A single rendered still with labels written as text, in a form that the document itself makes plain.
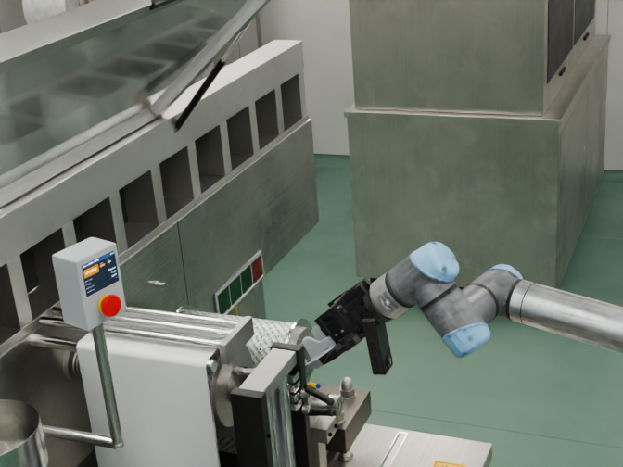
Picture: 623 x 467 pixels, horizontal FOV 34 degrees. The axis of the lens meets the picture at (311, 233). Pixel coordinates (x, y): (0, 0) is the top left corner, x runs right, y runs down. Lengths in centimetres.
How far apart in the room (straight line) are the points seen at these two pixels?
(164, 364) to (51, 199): 36
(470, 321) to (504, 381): 256
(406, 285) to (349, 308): 13
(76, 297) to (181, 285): 86
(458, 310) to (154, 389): 52
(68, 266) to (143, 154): 72
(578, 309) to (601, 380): 257
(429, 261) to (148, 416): 53
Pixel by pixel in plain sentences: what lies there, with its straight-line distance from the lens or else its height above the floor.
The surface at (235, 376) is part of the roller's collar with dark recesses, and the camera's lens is 171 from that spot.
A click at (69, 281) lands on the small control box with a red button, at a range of 135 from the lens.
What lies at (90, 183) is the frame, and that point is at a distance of 189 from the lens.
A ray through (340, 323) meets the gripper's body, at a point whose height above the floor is 136.
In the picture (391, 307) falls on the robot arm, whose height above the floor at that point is 141.
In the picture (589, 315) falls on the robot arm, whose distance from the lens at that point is 177.
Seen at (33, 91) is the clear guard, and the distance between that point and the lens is 133.
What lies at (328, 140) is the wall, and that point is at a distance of 687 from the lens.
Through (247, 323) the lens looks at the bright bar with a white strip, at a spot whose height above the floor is 145.
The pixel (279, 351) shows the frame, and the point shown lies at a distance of 161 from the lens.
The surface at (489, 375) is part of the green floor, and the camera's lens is 434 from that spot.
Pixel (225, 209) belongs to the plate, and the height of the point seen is 138.
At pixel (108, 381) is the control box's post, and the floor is 152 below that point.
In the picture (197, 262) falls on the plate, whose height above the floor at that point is 132.
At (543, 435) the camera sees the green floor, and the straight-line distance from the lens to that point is 399.
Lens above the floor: 222
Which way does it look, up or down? 23 degrees down
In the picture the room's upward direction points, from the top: 5 degrees counter-clockwise
